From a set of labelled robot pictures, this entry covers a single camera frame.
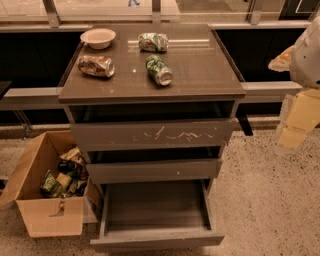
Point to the grey top drawer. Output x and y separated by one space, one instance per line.
151 135

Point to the white paper bowl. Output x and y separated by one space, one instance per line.
99 38

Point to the tan snack packet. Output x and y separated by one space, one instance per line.
73 153

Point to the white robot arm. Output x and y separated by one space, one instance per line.
302 60

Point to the grey drawer cabinet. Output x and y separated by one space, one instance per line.
204 87

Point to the grey open bottom drawer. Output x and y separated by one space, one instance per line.
156 215

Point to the green soda can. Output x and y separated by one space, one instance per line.
158 70

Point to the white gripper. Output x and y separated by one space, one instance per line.
307 63

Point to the dark can in box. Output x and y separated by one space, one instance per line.
66 166

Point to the open cardboard box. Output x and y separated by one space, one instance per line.
48 217

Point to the white green crushed can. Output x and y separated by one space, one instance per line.
153 42

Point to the metal window railing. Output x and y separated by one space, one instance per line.
47 97

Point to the grey middle drawer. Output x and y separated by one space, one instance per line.
154 171

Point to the brown crushed can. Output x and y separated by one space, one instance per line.
99 66

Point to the green snack bag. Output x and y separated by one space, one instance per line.
50 187

